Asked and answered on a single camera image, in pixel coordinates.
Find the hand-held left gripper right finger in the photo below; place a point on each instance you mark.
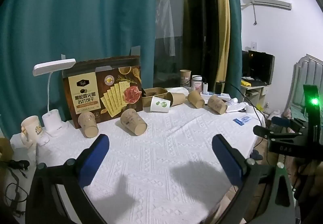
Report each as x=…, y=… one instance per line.
x=227, y=161

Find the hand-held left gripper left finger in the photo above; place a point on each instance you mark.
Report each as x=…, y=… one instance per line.
x=95, y=158

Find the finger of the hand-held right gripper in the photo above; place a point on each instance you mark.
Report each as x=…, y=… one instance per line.
x=265, y=132
x=280, y=121

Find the brown printed paper cup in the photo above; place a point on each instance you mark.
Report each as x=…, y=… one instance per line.
x=132, y=121
x=88, y=125
x=217, y=104

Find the plain brown paper cup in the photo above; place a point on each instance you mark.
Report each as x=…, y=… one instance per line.
x=196, y=99
x=178, y=99

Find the white green-dotted paper cup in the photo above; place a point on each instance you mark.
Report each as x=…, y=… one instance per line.
x=159, y=105

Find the tall brown paper cup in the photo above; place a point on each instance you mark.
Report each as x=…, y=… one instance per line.
x=185, y=78

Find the person's right hand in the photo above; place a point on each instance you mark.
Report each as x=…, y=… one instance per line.
x=309, y=171

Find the blue card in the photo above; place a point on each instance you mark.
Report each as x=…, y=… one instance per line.
x=242, y=120

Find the white crumpled plastic bag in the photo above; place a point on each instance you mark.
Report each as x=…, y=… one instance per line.
x=236, y=106

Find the white computer desk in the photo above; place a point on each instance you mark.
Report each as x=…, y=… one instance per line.
x=253, y=89

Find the grey padded headboard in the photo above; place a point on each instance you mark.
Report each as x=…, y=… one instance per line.
x=306, y=80

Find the white desk lamp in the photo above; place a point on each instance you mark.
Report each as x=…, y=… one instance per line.
x=54, y=123

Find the black monitor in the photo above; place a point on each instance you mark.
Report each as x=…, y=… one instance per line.
x=260, y=66

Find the white textured tablecloth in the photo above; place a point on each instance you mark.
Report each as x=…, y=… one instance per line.
x=156, y=158

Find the small black device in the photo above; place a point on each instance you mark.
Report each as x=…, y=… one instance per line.
x=218, y=87

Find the brown cracker box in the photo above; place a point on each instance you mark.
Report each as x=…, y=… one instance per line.
x=106, y=92

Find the white cartoon mug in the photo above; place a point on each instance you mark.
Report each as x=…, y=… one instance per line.
x=30, y=129

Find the white charger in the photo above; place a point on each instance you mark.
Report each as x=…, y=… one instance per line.
x=206, y=87

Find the black power plug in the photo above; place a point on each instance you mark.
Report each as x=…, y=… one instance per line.
x=21, y=164

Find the pink-labelled jar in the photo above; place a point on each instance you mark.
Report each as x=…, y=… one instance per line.
x=196, y=83

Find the brown paper bowl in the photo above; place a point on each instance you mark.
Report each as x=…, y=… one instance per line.
x=154, y=95

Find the teal curtain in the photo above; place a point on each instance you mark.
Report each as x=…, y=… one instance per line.
x=75, y=24
x=233, y=24

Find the yellow curtain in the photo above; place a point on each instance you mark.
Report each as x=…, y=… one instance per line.
x=223, y=17

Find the white air conditioner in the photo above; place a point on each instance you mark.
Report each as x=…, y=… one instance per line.
x=267, y=2

